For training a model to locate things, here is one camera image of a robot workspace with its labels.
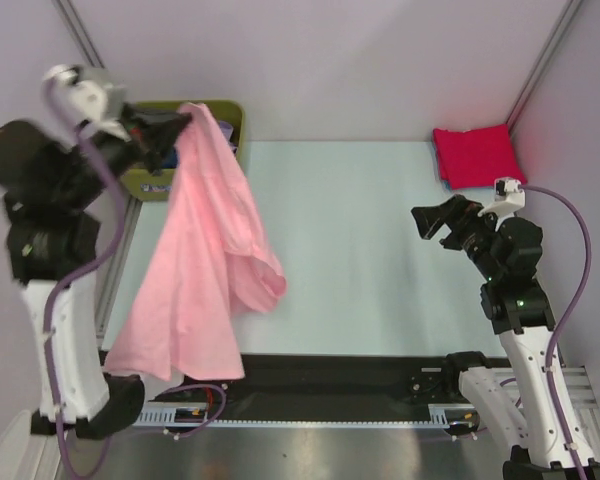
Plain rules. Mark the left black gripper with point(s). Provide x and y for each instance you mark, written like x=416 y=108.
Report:
x=152 y=133

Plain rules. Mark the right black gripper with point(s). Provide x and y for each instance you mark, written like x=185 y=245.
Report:
x=457 y=213

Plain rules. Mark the pink t shirt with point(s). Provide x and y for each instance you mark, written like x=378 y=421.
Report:
x=212 y=261

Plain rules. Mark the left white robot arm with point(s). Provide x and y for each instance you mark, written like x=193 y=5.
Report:
x=51 y=245

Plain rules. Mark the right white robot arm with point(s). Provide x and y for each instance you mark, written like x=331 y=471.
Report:
x=541 y=438

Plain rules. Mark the dark blue t shirt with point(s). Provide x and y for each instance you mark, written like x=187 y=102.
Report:
x=171 y=160

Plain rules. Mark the olive green plastic bin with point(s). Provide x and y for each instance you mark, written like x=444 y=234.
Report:
x=151 y=188

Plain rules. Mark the lilac t shirt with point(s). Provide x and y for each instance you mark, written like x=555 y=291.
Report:
x=227 y=130

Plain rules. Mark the folded red t shirt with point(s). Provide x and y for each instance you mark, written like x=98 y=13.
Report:
x=495 y=139

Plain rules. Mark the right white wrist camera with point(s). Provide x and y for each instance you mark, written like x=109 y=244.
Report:
x=509 y=198

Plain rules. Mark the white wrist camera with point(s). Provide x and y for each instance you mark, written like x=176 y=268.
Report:
x=93 y=93
x=509 y=198

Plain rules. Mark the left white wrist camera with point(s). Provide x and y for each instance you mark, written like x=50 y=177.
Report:
x=93 y=93

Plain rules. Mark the left aluminium frame post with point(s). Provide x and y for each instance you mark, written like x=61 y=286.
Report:
x=76 y=28

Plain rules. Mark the aluminium frame post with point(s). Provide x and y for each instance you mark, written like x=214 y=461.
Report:
x=558 y=34
x=76 y=28

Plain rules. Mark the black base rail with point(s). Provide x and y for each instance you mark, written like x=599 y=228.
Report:
x=337 y=389

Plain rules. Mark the right aluminium frame post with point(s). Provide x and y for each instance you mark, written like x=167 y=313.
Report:
x=558 y=34

